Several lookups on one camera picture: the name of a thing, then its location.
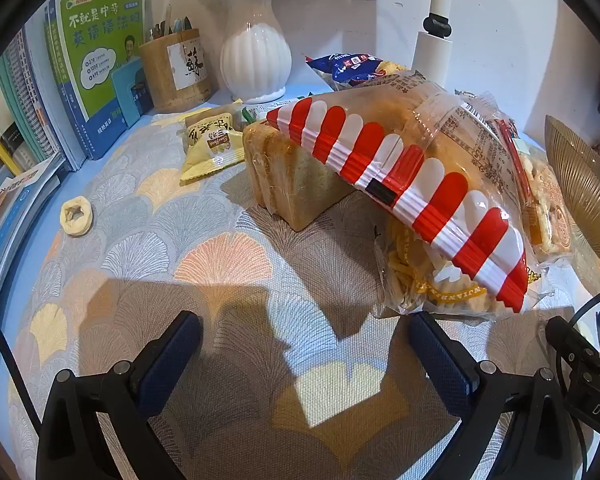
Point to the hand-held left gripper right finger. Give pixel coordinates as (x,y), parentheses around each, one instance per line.
(437,365)

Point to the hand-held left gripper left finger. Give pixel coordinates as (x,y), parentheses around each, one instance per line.
(172,360)

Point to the clear yellow noodle snack packet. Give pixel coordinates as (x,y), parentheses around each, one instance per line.
(420,280)

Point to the amber ribbed glass bowl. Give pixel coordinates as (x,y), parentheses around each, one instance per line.
(580,185)

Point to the red striped bread bag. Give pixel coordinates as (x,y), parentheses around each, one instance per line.
(360,150)

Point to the blue snack bag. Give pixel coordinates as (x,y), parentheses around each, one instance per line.
(350,67)

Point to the fan patterned tablecloth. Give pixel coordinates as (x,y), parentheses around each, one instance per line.
(230,280)

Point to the stack of flat books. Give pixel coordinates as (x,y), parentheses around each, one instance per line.
(10,210)

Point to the green white snack packet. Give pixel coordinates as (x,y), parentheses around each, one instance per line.
(255,112)

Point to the teal card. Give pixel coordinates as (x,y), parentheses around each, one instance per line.
(130,90)

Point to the wooden pen holder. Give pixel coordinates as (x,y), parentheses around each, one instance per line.
(160,75)

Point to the row of upright books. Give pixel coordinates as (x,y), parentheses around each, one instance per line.
(25,100)

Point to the white ribbed vase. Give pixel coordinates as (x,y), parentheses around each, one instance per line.
(255,55)

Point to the white desk lamp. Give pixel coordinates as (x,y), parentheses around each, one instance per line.
(432,45)

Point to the bunch of pens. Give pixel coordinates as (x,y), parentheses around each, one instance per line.
(172,27)

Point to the green cover book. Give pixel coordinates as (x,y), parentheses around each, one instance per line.
(100,25)

